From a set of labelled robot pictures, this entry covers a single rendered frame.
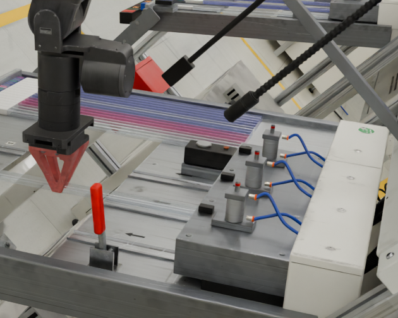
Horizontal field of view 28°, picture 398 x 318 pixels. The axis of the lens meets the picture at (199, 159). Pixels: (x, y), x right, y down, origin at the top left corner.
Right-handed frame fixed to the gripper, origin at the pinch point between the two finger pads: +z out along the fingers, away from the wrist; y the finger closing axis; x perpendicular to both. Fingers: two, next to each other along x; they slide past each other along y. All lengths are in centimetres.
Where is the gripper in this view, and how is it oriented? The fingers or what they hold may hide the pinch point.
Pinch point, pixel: (59, 184)
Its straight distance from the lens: 114.7
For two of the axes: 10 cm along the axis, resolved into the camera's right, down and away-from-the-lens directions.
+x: -9.6, -1.6, 2.2
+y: 2.6, -3.5, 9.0
